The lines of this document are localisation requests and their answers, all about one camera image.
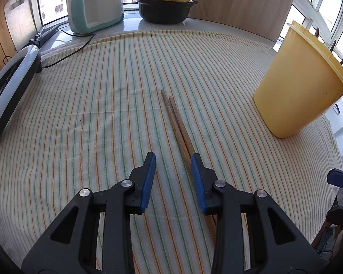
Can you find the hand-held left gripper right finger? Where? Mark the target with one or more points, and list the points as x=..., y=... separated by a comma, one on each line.
x=197, y=182

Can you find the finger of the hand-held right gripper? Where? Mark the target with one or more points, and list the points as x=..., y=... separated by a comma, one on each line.
x=338, y=177

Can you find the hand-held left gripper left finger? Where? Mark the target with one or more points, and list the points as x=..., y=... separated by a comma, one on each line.
x=148, y=182

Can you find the yellow plastic container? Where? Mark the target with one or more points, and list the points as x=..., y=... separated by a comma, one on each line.
x=297, y=91

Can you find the black chopstick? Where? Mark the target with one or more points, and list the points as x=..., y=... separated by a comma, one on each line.
x=333, y=47

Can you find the dark wooden chair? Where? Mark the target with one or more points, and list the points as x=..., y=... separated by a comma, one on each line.
x=340, y=217

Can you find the striped tablecloth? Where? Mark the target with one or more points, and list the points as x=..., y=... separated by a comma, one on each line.
x=103, y=105

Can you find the black clay pot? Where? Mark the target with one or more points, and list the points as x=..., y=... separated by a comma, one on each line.
x=163, y=12

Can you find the teal rice cooker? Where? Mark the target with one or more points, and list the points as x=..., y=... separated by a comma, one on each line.
x=94, y=8

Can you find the light wooden board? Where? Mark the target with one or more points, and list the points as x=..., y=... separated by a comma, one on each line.
x=240, y=2

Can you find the white cutting board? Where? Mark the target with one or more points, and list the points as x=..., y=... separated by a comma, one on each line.
x=20, y=22

